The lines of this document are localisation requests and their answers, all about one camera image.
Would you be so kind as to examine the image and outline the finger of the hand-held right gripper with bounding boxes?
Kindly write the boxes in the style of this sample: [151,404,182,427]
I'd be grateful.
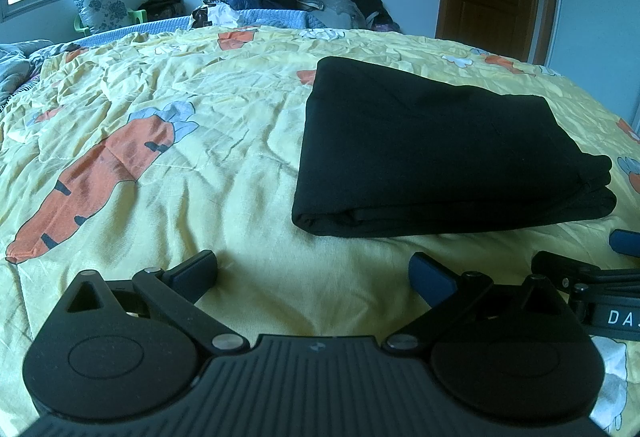
[530,250,640,290]
[609,228,640,260]

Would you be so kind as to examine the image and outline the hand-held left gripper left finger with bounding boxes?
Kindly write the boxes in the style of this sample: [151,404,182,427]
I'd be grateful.
[65,249,251,359]

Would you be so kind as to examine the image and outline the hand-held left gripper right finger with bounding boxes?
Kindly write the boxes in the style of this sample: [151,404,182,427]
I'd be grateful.
[382,251,568,359]

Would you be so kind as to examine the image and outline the black pants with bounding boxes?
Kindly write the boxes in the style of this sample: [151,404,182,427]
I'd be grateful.
[291,56,618,238]

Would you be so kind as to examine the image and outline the yellow carrot-print bedspread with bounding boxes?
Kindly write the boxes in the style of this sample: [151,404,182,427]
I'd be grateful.
[0,24,640,437]

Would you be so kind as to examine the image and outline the white wardrobe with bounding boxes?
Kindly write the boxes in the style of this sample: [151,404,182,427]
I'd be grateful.
[546,0,640,130]

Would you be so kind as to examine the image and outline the green plastic chair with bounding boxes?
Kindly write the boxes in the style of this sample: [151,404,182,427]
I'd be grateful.
[74,8,149,36]

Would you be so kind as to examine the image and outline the grey crumpled blanket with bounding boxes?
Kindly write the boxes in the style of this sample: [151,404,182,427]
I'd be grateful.
[0,39,87,114]

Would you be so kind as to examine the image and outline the blue quilted mat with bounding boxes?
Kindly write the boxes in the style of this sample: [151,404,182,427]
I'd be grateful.
[75,9,323,38]

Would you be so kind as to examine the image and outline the dark brown bag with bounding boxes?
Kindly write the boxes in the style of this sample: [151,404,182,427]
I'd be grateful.
[137,0,184,22]

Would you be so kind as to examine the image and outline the black bag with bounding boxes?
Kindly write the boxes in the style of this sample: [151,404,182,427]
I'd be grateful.
[346,0,402,34]

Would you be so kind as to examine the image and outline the floral pillow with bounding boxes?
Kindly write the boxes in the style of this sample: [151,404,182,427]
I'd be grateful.
[71,0,132,36]

